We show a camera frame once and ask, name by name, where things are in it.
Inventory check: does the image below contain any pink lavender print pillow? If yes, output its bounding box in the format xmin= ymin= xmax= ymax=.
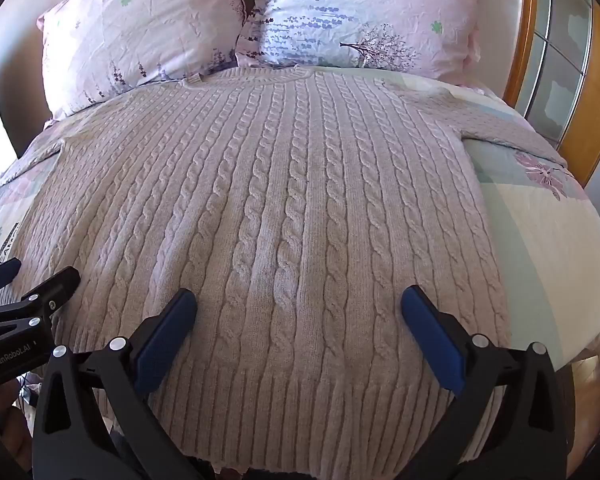
xmin=235 ymin=0 xmax=499 ymax=86

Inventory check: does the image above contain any pink floral pillow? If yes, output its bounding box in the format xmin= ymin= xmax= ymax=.
xmin=36 ymin=0 xmax=247 ymax=122

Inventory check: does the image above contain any wooden headboard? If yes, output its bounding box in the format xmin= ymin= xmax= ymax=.
xmin=502 ymin=0 xmax=600 ymax=187

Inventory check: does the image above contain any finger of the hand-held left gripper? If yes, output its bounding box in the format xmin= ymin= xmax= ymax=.
xmin=0 ymin=258 xmax=23 ymax=297
xmin=0 ymin=266 xmax=82 ymax=331

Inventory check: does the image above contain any beige cable-knit sweater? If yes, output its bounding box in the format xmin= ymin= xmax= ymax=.
xmin=0 ymin=67 xmax=567 ymax=475

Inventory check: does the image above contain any floral patchwork bed sheet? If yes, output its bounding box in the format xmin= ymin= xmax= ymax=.
xmin=0 ymin=63 xmax=600 ymax=461

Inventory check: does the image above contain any frosted glass wardrobe door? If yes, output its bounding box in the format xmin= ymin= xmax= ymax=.
xmin=523 ymin=0 xmax=594 ymax=143

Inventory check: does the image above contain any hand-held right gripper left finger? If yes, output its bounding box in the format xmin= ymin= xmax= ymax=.
xmin=32 ymin=288 xmax=216 ymax=480

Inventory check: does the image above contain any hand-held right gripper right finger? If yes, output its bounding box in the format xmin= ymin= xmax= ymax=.
xmin=399 ymin=285 xmax=567 ymax=480

